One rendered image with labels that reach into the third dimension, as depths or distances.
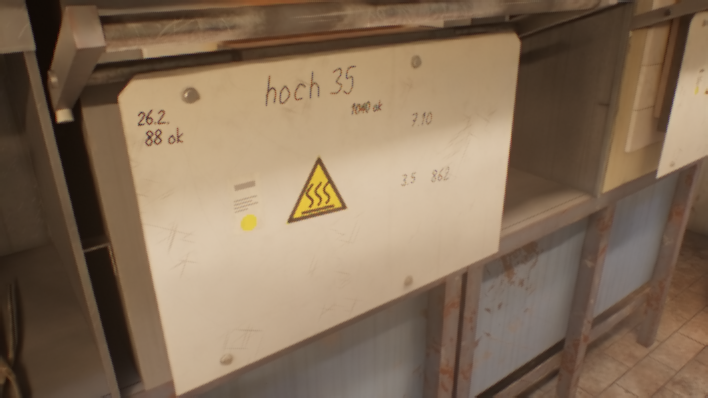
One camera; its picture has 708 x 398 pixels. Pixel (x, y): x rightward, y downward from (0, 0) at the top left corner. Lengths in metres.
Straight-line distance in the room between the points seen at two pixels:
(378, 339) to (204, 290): 0.60
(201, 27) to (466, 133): 0.50
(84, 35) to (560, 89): 1.30
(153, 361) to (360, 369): 0.51
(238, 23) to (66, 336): 0.71
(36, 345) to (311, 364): 0.49
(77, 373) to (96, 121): 0.43
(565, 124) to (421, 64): 0.85
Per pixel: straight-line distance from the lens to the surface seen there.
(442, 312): 1.22
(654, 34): 1.56
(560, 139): 1.57
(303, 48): 0.65
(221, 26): 0.47
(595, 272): 1.75
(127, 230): 0.74
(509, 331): 1.60
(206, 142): 0.60
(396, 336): 1.23
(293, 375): 1.10
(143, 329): 0.82
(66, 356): 1.00
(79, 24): 0.43
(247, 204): 0.64
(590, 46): 1.49
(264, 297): 0.71
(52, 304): 1.15
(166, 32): 0.45
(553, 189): 1.56
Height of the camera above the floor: 1.42
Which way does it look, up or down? 24 degrees down
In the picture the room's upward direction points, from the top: 1 degrees counter-clockwise
